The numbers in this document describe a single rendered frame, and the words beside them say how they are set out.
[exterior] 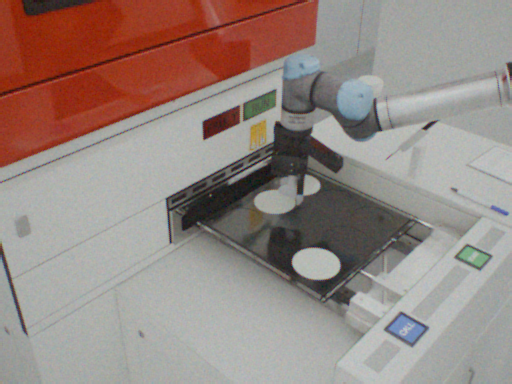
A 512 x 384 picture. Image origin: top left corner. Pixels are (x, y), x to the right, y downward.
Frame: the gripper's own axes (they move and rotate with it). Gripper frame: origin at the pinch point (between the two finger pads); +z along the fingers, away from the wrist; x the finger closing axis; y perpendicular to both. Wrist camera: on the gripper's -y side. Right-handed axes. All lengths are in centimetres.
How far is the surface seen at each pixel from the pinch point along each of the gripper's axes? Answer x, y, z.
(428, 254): 11.7, -29.3, 3.3
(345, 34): -313, -14, 61
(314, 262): 20.8, -4.5, 1.3
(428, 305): 35.9, -25.4, -4.3
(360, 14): -328, -24, 49
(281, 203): 0.5, 4.6, 1.2
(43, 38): 36, 38, -49
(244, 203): 1.9, 13.4, 1.2
